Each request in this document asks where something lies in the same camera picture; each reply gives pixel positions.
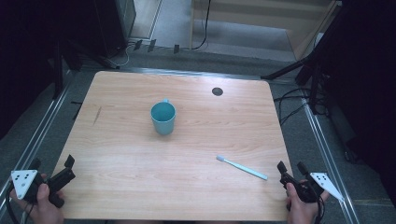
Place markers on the teal plastic cup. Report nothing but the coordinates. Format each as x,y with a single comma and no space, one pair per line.
163,119

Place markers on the metal floor rail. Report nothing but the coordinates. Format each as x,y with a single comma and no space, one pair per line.
34,140
327,155

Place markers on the beige wooden shelf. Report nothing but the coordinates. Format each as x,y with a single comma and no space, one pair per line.
264,15

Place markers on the light blue toothbrush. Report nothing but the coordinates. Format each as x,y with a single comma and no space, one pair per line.
243,168

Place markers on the black tape strip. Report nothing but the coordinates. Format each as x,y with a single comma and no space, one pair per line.
138,45
176,48
151,45

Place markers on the black cabinet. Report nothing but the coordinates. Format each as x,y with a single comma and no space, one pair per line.
115,25

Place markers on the black stand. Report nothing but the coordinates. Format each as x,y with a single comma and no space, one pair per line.
286,69
57,71

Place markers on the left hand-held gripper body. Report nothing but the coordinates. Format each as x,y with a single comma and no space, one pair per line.
24,183

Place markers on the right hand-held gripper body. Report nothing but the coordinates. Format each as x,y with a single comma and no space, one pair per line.
323,182

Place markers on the person's right hand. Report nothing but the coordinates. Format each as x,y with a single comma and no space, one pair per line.
300,213

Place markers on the dark round table grommet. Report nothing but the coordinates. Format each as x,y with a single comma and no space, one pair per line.
217,91

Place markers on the person's left hand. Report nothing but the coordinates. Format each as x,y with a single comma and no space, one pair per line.
43,211

